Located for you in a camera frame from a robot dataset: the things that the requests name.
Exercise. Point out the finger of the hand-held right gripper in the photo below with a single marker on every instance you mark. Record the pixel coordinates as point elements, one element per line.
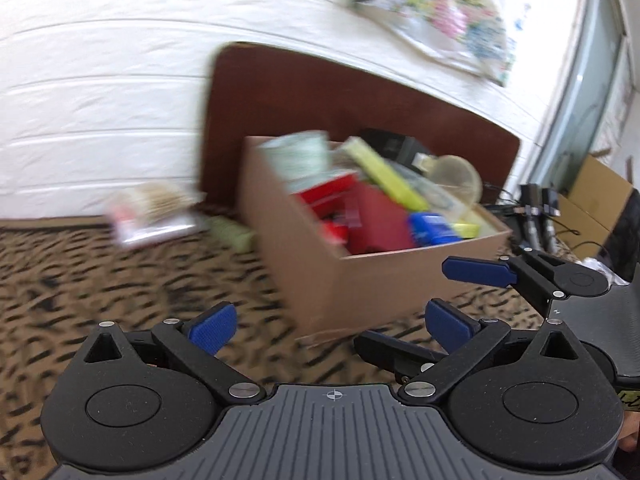
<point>395,350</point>
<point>477,271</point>

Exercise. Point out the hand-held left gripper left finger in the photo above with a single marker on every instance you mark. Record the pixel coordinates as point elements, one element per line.
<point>212,327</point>

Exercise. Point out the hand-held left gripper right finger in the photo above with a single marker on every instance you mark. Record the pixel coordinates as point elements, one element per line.
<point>447,327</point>

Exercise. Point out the clear plastic funnel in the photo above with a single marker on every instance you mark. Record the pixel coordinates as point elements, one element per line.
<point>457,177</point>

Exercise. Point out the brown cardboard box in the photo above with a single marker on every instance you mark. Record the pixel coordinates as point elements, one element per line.
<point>320,260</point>

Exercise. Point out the yellow-green long box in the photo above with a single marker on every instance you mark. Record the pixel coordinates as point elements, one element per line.
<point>390,175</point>

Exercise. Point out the black product box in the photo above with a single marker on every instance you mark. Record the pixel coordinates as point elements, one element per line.
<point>400,147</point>

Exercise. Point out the small yellow packet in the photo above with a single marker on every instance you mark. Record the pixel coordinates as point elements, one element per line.
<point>467,230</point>

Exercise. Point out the blue packet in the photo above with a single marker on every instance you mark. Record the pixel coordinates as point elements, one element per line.
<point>432,227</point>

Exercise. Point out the small green box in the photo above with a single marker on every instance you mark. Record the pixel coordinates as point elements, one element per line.
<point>230,232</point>

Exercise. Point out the letter-print tablecloth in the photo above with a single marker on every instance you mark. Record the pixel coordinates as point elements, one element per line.
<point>125,285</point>

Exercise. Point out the dark red box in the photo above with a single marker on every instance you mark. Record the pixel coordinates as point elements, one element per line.
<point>377,220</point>

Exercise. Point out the open cardboard carton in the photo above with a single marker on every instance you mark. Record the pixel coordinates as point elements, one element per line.
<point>595,200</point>

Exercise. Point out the bag of cotton swabs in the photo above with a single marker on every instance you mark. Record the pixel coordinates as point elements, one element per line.
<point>150,210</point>

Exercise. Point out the flat red box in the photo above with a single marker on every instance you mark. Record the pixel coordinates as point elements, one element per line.
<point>325,190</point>

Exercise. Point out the patterned tape roll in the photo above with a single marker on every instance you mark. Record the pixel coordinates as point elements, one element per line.
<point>297,155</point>

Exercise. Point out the dark brown wooden board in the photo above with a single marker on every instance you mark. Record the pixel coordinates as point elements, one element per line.
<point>300,95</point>

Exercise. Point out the floral plastic bag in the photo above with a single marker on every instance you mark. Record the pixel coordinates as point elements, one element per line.
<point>445,15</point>

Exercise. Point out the window frame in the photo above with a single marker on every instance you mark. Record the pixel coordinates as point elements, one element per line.
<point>595,70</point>

